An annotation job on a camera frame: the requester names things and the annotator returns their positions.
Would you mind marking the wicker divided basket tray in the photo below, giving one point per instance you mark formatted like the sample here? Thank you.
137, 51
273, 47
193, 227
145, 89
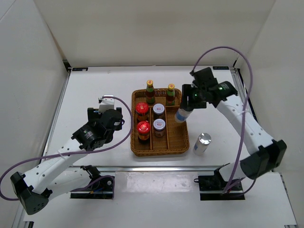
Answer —
175, 139

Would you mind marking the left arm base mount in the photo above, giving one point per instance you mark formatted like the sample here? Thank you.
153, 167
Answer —
100, 186

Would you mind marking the white-lid spice jar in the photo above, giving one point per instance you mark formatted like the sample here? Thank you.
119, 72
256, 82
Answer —
159, 126
158, 111

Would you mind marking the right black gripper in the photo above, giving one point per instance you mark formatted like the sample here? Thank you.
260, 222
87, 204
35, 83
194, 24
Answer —
187, 90

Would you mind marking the silver-top white shaker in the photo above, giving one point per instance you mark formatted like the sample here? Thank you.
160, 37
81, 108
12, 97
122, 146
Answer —
182, 115
202, 143

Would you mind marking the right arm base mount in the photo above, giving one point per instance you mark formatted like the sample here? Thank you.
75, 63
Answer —
212, 186

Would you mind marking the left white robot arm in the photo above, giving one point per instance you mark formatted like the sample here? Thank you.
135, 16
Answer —
36, 187

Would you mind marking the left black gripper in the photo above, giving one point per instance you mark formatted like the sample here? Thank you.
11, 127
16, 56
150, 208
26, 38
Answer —
93, 115

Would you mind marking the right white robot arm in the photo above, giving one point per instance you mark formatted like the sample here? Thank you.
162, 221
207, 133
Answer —
265, 153

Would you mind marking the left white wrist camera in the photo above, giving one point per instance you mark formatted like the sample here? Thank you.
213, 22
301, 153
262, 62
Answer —
105, 103

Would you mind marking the yellow-cap sauce bottle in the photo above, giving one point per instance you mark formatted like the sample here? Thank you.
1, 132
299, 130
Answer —
170, 96
150, 93

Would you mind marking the red-lid chili jar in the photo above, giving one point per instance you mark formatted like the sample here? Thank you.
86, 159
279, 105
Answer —
142, 111
143, 131

